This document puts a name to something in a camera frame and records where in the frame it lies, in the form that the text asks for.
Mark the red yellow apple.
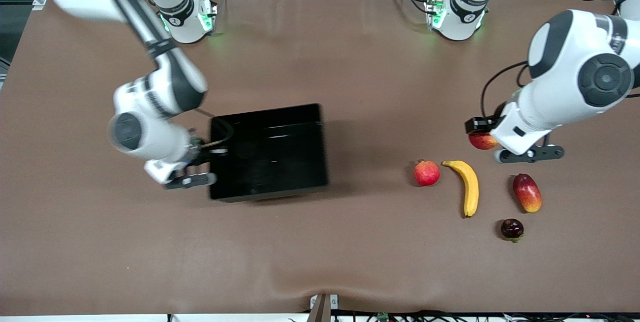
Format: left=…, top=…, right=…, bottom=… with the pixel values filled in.
left=468, top=132, right=500, bottom=151

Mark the yellow banana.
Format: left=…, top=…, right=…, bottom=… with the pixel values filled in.
left=442, top=160, right=480, bottom=218

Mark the black plastic box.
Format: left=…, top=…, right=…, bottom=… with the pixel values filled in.
left=207, top=103, right=330, bottom=202

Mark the red yellow mango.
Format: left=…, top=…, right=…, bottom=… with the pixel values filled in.
left=512, top=173, right=543, bottom=213

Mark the red pomegranate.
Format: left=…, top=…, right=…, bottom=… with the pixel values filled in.
left=413, top=159, right=441, bottom=187

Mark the dark purple mangosteen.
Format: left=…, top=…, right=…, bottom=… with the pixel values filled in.
left=500, top=218, right=525, bottom=243

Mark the brown table cover cloth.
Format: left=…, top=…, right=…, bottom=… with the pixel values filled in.
left=0, top=0, right=640, bottom=315

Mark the grey table clamp bracket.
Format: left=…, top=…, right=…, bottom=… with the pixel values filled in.
left=309, top=293, right=339, bottom=322

